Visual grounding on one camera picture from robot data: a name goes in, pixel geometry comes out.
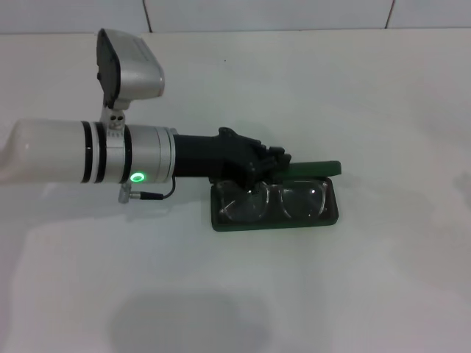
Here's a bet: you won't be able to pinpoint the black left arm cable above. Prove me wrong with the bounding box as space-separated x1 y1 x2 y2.
117 178 176 204

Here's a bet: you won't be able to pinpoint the green glasses case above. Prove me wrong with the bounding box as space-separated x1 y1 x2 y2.
208 160 343 233

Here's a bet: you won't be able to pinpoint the clear plastic glasses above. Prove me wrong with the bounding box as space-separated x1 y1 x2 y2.
216 179 330 224

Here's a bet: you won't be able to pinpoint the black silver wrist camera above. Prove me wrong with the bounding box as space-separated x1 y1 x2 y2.
96 28 166 139

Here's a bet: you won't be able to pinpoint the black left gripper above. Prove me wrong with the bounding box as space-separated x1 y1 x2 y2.
171 126 294 192

